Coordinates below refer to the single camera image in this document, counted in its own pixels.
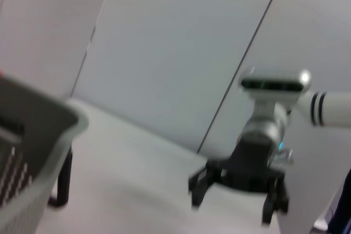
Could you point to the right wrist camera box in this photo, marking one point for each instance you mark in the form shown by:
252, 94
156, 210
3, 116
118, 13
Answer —
274, 83

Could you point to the grey perforated storage bin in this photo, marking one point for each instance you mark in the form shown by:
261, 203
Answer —
33, 162

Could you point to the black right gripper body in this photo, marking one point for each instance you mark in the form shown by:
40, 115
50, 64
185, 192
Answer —
246, 168

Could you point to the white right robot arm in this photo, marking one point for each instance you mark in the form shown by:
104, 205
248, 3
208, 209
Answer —
315, 108

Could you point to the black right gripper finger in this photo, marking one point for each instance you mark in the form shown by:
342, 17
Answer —
274, 204
200, 187

